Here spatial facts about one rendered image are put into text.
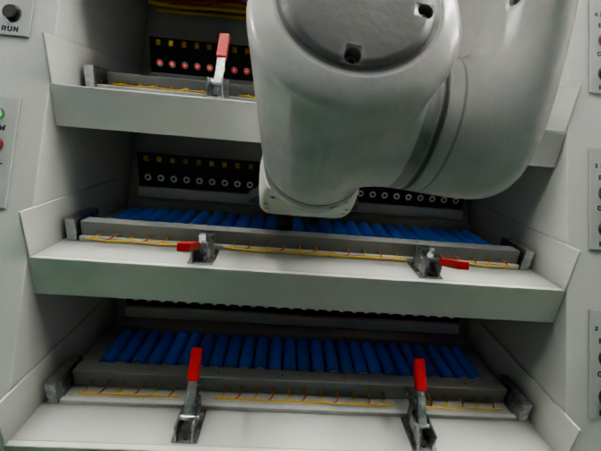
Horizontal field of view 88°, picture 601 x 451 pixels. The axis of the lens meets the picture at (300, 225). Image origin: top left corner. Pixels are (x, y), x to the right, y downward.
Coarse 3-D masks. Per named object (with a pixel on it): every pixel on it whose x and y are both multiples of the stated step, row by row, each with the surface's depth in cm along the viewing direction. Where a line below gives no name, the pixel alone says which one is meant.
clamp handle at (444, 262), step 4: (428, 252) 37; (432, 252) 37; (428, 256) 37; (432, 256) 37; (428, 260) 36; (432, 260) 35; (436, 260) 34; (440, 260) 33; (444, 260) 32; (448, 260) 32; (452, 260) 31; (456, 260) 30; (460, 260) 31; (440, 264) 33; (444, 264) 32; (448, 264) 32; (452, 264) 31; (456, 264) 30; (460, 264) 30; (464, 264) 30; (468, 264) 30; (456, 268) 30; (460, 268) 30; (464, 268) 30; (468, 268) 30
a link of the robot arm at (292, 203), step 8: (272, 184) 24; (280, 192) 24; (288, 200) 24; (296, 200) 23; (344, 200) 24; (296, 208) 25; (304, 208) 25; (312, 208) 24; (320, 208) 24; (328, 208) 25
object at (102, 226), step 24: (96, 240) 37; (120, 240) 37; (168, 240) 39; (192, 240) 39; (216, 240) 39; (240, 240) 39; (264, 240) 39; (288, 240) 39; (312, 240) 40; (336, 240) 40; (360, 240) 40; (384, 240) 40; (408, 240) 41; (480, 264) 39
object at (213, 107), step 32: (64, 64) 36; (96, 64) 42; (128, 64) 50; (160, 64) 52; (192, 64) 52; (224, 64) 38; (64, 96) 35; (96, 96) 35; (128, 96) 35; (160, 96) 35; (192, 96) 40; (224, 96) 37; (576, 96) 37; (96, 128) 36; (128, 128) 36; (160, 128) 36; (192, 128) 37; (224, 128) 37; (256, 128) 37; (544, 160) 39
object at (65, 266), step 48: (96, 192) 44; (144, 192) 51; (192, 192) 51; (48, 240) 36; (528, 240) 42; (48, 288) 34; (96, 288) 35; (144, 288) 35; (192, 288) 35; (240, 288) 35; (288, 288) 35; (336, 288) 36; (384, 288) 36; (432, 288) 36; (480, 288) 36; (528, 288) 36
